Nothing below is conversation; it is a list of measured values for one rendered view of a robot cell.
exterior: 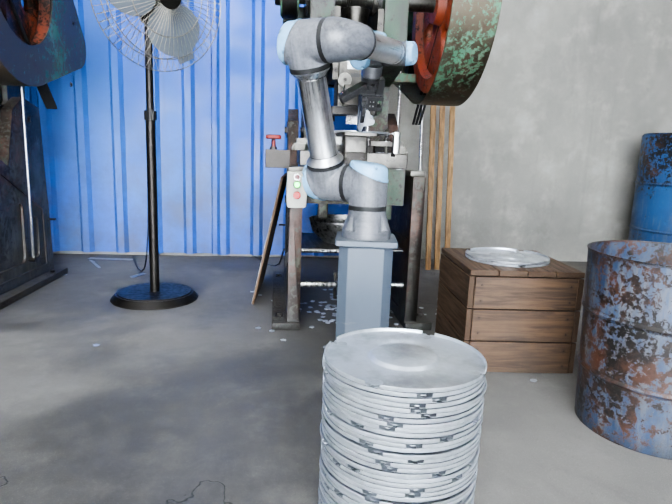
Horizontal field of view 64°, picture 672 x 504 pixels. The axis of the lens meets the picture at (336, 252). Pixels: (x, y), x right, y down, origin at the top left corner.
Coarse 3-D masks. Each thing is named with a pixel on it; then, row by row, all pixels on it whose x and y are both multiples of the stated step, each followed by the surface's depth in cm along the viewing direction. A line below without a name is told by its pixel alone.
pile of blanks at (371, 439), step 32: (352, 384) 87; (480, 384) 90; (352, 416) 88; (384, 416) 86; (416, 416) 84; (448, 416) 87; (480, 416) 93; (352, 448) 89; (384, 448) 86; (416, 448) 86; (448, 448) 87; (320, 480) 102; (352, 480) 90; (384, 480) 87; (416, 480) 86; (448, 480) 88
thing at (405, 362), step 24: (360, 336) 108; (384, 336) 108; (408, 336) 109; (432, 336) 109; (336, 360) 95; (360, 360) 96; (384, 360) 94; (408, 360) 95; (432, 360) 95; (456, 360) 97; (480, 360) 98; (384, 384) 86; (408, 384) 86; (432, 384) 87; (456, 384) 87
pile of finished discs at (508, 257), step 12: (468, 252) 198; (480, 252) 199; (492, 252) 197; (504, 252) 198; (516, 252) 202; (528, 252) 203; (492, 264) 182; (504, 264) 180; (516, 264) 180; (528, 264) 180; (540, 264) 185
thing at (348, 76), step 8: (344, 64) 221; (344, 72) 221; (352, 72) 221; (360, 72) 222; (344, 80) 220; (352, 80) 222; (360, 80) 222; (336, 88) 224; (344, 88) 220; (336, 96) 224; (336, 104) 224; (344, 104) 221; (352, 104) 221
